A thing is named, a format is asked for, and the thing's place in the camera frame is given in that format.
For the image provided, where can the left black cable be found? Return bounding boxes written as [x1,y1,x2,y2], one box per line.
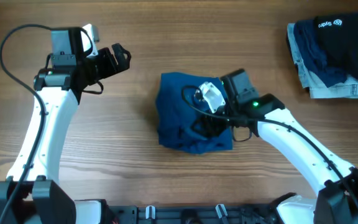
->
[0,24,54,224]

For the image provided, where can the light grey denim shorts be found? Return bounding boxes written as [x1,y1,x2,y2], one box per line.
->
[287,23,358,99]

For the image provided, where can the right black cable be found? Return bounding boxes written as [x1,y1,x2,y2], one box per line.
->
[181,85,358,224]

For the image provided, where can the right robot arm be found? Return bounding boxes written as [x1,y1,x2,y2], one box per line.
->
[181,69,358,223]

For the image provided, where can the black cable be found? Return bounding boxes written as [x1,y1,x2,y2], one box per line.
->
[181,85,358,224]
[0,24,54,224]

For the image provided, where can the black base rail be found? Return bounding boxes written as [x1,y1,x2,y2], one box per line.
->
[73,198,291,224]

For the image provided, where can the black garment with white logo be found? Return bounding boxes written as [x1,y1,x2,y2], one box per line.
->
[314,12,358,79]

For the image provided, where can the navy blue folded garment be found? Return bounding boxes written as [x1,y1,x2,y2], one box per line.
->
[293,20,347,88]

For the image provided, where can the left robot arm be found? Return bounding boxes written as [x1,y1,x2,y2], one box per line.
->
[0,24,131,223]

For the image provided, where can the blue t-shirt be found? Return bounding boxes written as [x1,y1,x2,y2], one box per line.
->
[155,72,233,154]

